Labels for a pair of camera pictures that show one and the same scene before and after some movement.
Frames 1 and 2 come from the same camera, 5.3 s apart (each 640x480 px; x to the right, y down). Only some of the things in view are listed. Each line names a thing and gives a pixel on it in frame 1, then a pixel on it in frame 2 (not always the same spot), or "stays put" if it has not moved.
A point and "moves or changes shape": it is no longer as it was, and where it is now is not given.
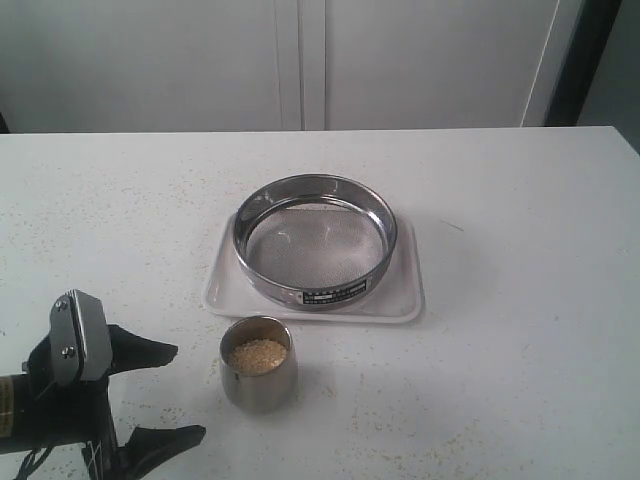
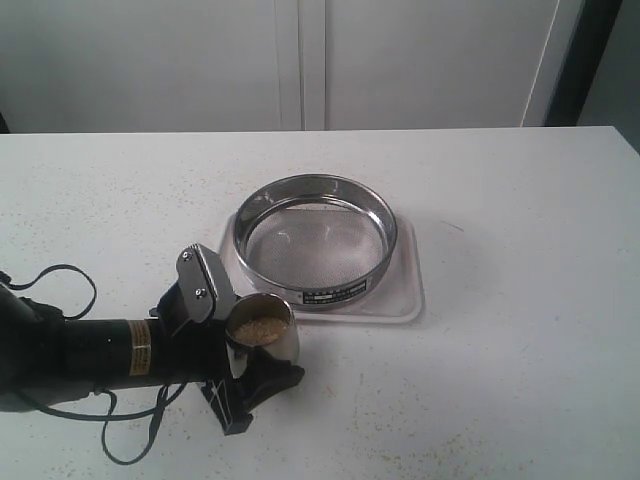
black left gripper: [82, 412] to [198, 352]
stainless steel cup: [259, 366] moves or changes shape
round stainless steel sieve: [306, 242] stays put
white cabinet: [187, 66] stays put
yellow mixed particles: [257, 355] to [260, 331]
